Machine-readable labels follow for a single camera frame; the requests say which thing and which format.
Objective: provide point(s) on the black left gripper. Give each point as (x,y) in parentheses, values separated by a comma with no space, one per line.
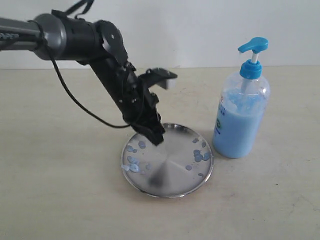
(136,103)

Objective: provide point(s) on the blue soap pump bottle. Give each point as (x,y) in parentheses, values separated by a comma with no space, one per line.
(243,100)

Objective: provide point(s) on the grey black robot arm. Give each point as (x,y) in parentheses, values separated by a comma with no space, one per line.
(56,37)

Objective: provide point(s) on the round stainless steel plate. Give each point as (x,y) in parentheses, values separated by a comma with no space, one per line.
(180,165)

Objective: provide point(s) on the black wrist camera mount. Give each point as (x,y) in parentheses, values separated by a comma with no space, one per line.
(158,76)

